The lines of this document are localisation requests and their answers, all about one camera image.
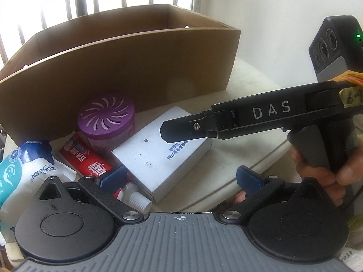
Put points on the person's right hand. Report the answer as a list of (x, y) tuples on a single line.
[(292, 167)]

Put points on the white rectangular soap box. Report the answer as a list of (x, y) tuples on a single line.
[(156, 166)]

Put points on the brown cardboard box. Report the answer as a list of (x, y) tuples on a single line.
[(155, 54)]

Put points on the red toothpaste tube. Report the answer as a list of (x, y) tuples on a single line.
[(87, 162)]

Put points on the black camera box green light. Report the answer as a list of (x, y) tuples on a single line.
[(337, 47)]

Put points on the teal white wet wipes pack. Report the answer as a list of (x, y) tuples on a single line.
[(23, 172)]

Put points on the purple lid air freshener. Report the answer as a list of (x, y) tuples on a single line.
[(107, 120)]

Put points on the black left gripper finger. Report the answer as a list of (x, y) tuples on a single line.
[(188, 128)]

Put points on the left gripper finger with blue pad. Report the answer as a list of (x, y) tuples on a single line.
[(261, 191), (101, 191)]

